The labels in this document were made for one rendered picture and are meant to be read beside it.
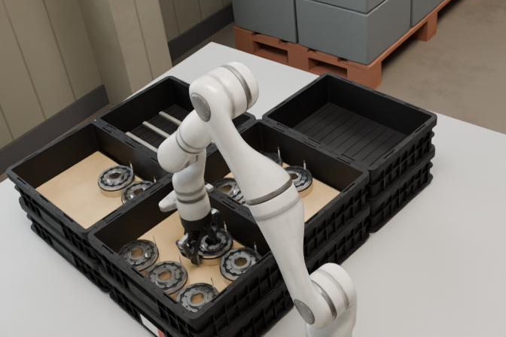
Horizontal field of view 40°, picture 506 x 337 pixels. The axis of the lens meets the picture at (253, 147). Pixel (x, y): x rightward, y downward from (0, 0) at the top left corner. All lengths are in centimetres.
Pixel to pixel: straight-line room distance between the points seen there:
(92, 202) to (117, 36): 170
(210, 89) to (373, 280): 82
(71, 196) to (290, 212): 92
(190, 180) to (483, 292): 77
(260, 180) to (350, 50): 249
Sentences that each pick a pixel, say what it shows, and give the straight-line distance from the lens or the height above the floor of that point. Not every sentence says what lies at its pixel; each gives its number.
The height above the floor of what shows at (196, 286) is 86.
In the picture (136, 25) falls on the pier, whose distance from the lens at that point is 361.
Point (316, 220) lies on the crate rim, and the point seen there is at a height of 93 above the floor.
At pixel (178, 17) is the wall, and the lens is 419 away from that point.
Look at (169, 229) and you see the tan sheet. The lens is 182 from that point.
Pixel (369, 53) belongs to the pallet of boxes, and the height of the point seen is 23.
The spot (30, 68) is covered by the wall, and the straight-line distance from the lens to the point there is 360.
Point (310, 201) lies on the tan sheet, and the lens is 183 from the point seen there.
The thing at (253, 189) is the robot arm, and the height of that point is 127.
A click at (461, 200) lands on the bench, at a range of 204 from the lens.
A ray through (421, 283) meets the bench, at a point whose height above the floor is 70.
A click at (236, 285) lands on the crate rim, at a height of 93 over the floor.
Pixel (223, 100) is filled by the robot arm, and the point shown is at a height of 142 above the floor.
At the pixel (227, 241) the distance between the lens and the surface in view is 171.
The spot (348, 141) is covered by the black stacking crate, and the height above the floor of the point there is 83.
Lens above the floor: 206
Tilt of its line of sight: 37 degrees down
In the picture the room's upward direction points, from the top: 8 degrees counter-clockwise
